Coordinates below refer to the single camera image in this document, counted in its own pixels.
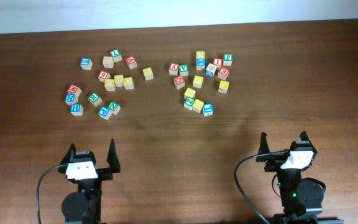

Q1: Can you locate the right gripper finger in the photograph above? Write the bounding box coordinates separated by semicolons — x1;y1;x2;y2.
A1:
300;131;310;142
258;132;270;154

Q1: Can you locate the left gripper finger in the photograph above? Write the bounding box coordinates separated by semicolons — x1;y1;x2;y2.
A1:
106;138;121;173
60;143;76;165

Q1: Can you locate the green R letter block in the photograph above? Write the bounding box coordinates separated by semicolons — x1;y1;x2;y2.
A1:
88;93;102;106

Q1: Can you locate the yellow S block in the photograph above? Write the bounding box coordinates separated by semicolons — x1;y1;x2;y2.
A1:
193;75;203;88

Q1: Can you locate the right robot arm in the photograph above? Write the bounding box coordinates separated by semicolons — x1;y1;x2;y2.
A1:
256;131;344;223

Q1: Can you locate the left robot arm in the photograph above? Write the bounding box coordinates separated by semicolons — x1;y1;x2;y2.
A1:
58;139;121;223

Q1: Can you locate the blue H block lower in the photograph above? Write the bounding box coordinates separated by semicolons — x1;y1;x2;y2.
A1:
70;103;83;116

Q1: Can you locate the blue h block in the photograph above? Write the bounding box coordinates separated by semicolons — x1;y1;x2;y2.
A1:
70;103;83;116
64;93;78;105

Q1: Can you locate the blue P letter block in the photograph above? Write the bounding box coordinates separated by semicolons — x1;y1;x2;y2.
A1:
98;106;112;120

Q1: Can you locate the green N letter block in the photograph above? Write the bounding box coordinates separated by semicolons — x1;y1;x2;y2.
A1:
108;101;121;115

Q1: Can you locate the blue H block upper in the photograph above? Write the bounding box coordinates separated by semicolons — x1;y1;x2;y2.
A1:
64;93;78;105

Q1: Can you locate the red M letter block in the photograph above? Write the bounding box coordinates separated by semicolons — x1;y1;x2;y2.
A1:
67;85;82;97

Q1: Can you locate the blue 1 number block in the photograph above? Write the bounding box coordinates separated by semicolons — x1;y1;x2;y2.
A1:
203;103;214;116

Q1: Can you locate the yellow block far right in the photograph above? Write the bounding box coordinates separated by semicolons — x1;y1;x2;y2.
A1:
218;80;229;93

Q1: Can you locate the yellow block left cluster front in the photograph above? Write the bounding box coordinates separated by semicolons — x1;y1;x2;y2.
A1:
104;79;116;91

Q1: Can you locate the yellow block cluster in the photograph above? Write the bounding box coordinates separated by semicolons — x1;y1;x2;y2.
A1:
114;75;124;87
123;77;134;90
196;51;206;59
104;79;116;91

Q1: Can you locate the yellow block left cluster right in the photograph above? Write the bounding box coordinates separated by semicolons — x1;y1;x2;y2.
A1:
123;77;134;90

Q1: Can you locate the yellow block beside Z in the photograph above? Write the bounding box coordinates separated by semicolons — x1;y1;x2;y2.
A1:
192;99;204;113

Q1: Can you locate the yellow block left cluster middle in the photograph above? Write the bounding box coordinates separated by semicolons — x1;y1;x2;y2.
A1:
114;75;124;87

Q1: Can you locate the red 6 number block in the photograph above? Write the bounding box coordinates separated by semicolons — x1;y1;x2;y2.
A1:
98;70;111;83

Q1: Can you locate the red E letter block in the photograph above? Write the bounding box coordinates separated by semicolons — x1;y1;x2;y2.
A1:
218;67;230;80

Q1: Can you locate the green Z letter block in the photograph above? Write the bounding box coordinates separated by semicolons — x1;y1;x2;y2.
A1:
184;97;195;110

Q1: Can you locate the yellow lone block centre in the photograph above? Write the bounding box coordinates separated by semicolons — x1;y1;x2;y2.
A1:
142;67;154;81

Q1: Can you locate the blue S letter block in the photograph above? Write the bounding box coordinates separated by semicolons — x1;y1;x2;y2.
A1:
80;57;93;70

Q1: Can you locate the blue edged wooden block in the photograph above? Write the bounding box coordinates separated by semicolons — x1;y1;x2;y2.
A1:
205;63;217;77

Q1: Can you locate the red A letter block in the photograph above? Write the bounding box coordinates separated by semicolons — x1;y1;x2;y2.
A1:
126;56;137;69

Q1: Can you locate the green J letter block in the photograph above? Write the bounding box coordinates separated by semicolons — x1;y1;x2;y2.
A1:
223;54;233;67

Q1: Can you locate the plain wooden block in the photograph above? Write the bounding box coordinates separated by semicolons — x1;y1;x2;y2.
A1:
103;56;114;68

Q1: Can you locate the red I letter block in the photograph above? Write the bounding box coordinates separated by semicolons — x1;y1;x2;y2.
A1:
213;58;223;70

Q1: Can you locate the red Q letter block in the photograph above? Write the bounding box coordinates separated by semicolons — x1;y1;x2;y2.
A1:
173;76;185;89

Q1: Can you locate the blue X letter block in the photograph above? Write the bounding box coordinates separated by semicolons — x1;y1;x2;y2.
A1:
196;58;206;70

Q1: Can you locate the green L letter block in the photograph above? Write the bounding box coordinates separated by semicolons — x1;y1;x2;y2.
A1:
110;49;122;63

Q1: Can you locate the red Y letter block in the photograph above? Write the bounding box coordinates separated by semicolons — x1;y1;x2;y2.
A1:
168;63;179;75

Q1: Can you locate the green V letter block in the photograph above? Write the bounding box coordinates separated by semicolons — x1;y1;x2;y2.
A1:
179;64;189;77

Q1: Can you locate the yellow block top right cluster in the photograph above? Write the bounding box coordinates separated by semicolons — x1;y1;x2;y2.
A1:
196;51;206;59

